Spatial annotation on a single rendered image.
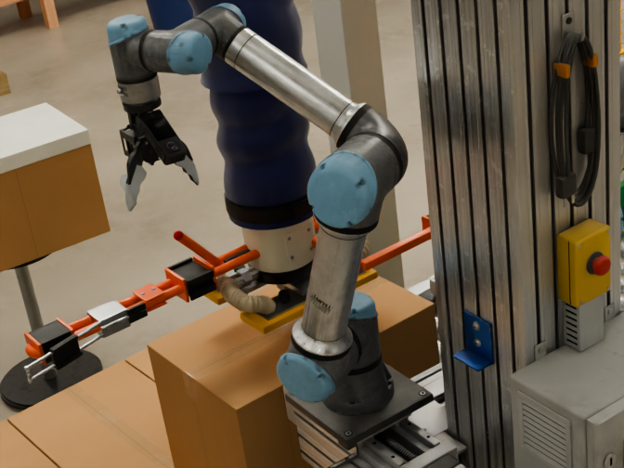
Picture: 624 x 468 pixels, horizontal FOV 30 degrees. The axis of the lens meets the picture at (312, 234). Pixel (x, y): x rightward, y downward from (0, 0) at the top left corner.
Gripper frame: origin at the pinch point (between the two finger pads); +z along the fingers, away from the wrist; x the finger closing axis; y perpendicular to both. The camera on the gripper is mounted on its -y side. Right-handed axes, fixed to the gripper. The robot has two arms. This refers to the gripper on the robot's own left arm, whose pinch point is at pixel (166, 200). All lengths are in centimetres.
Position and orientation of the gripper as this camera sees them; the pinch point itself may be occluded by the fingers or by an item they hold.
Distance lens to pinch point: 224.6
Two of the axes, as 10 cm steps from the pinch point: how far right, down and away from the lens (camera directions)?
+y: -5.7, -3.1, 7.6
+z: 1.2, 8.8, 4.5
